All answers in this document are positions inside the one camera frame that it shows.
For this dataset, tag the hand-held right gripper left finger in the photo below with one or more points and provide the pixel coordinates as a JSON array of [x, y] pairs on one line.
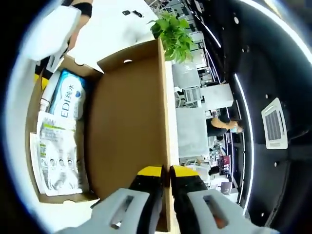
[[102, 214]]

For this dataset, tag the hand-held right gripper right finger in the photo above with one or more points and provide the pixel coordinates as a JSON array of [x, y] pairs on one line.
[[234, 217]]

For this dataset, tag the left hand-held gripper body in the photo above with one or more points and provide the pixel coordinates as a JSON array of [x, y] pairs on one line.
[[53, 31]]

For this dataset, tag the white pump bottle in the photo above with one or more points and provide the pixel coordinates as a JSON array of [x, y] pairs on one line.
[[50, 87]]

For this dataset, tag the light blue wipes soft item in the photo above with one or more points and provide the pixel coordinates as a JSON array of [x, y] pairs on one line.
[[68, 97]]

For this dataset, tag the white mask packet soft item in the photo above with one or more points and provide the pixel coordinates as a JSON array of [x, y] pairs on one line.
[[58, 151], [36, 165]]

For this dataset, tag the brown cardboard shoe box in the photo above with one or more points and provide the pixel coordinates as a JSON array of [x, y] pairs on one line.
[[126, 117]]

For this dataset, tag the small black item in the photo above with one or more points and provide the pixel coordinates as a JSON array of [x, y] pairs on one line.
[[136, 12]]

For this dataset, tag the red display screen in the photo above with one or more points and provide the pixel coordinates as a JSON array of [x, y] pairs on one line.
[[224, 165]]

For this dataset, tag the ceiling light strip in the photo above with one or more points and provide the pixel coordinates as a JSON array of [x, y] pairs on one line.
[[251, 126], [286, 24]]

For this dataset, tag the white partition panel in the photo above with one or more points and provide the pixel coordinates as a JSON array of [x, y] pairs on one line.
[[192, 131]]

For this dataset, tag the ceiling air conditioner unit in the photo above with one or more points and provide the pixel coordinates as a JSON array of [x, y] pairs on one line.
[[274, 124]]

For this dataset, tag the green potted plant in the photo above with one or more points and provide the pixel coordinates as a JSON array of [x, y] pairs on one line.
[[175, 36]]

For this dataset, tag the white office chair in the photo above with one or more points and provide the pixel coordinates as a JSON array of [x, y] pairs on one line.
[[192, 96]]

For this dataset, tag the dark wall monitor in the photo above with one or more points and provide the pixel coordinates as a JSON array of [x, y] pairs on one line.
[[226, 188]]

